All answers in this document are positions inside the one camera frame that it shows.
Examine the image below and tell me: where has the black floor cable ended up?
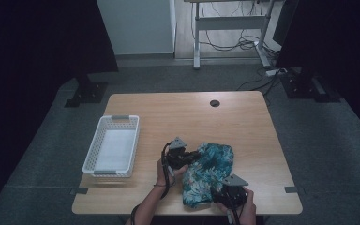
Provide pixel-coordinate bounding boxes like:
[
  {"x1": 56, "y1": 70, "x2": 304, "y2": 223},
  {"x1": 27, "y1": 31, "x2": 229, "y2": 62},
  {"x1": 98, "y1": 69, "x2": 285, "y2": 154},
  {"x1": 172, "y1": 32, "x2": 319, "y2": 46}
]
[{"x1": 235, "y1": 67, "x2": 282, "y2": 107}]

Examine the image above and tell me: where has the black stand base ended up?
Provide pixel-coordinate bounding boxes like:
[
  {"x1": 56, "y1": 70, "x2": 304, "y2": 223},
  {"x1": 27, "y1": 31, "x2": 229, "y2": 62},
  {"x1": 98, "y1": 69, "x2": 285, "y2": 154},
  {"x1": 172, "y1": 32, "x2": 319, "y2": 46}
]
[
  {"x1": 64, "y1": 73, "x2": 109, "y2": 109},
  {"x1": 279, "y1": 67, "x2": 341, "y2": 104}
]

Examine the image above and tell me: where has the person's right hand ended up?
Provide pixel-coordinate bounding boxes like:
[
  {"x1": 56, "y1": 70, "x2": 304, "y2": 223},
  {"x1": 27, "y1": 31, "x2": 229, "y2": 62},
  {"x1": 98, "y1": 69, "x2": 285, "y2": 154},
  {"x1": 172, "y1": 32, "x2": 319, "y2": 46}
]
[{"x1": 216, "y1": 187, "x2": 258, "y2": 225}]

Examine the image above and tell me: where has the white desk frame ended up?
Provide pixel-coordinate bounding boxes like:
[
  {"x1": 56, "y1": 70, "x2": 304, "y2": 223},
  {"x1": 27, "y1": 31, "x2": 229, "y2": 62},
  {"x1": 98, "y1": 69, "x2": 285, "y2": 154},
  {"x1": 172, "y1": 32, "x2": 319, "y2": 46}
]
[{"x1": 183, "y1": 0, "x2": 278, "y2": 70}]

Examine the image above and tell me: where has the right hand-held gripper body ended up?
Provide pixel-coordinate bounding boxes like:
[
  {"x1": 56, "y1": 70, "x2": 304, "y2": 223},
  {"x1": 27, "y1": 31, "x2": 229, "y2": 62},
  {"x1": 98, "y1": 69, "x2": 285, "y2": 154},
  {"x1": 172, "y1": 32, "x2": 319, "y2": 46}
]
[{"x1": 215, "y1": 173, "x2": 249, "y2": 211}]

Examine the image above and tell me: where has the white panel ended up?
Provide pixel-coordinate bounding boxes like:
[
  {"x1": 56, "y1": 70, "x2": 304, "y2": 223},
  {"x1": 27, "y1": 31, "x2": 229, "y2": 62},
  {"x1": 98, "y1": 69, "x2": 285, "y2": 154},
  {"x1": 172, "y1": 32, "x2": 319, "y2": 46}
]
[{"x1": 96, "y1": 0, "x2": 176, "y2": 56}]

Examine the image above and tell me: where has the person's left hand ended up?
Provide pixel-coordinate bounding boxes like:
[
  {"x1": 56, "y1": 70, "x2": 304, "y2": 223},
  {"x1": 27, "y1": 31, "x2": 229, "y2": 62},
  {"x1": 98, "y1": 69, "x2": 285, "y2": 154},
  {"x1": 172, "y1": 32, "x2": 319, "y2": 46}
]
[{"x1": 155, "y1": 158, "x2": 189, "y2": 189}]

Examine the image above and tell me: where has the right hand-held gripper cable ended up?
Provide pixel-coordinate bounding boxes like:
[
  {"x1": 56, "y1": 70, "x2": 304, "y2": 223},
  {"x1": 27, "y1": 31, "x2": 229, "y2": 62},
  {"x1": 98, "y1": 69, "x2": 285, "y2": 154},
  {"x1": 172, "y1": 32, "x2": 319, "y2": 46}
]
[{"x1": 226, "y1": 193, "x2": 242, "y2": 225}]

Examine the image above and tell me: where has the white power strip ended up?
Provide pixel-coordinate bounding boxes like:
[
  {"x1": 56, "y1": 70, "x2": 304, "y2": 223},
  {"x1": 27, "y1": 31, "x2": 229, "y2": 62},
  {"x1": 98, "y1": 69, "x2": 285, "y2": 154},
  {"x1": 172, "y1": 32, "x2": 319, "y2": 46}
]
[{"x1": 265, "y1": 67, "x2": 289, "y2": 78}]

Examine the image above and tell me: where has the dark curtain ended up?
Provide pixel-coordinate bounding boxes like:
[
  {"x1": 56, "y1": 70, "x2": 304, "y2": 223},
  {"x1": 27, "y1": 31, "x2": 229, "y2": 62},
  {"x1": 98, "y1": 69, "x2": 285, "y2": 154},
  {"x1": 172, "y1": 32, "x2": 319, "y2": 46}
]
[
  {"x1": 0, "y1": 0, "x2": 120, "y2": 217},
  {"x1": 276, "y1": 0, "x2": 360, "y2": 143}
]

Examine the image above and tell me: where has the tangle of black cables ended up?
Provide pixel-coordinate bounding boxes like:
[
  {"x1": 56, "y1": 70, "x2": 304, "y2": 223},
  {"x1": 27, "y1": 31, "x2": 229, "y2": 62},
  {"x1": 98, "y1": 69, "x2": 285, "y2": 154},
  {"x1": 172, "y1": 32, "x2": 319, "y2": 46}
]
[{"x1": 196, "y1": 0, "x2": 283, "y2": 59}]

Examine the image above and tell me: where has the teal floral shirt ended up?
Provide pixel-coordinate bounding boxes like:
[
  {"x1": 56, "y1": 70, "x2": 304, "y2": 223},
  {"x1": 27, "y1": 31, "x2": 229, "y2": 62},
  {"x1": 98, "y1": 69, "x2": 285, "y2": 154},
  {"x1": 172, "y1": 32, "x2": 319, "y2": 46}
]
[{"x1": 182, "y1": 142, "x2": 234, "y2": 209}]

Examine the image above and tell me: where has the white plastic basket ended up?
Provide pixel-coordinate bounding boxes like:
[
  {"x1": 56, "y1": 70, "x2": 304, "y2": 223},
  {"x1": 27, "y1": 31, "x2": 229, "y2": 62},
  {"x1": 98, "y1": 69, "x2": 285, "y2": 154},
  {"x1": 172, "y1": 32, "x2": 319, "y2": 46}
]
[{"x1": 82, "y1": 114, "x2": 141, "y2": 178}]

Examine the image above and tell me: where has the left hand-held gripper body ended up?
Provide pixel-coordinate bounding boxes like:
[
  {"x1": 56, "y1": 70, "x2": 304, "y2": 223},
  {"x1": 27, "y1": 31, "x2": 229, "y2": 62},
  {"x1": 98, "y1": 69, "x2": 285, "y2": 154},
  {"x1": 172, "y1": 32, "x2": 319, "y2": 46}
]
[{"x1": 161, "y1": 136, "x2": 195, "y2": 172}]

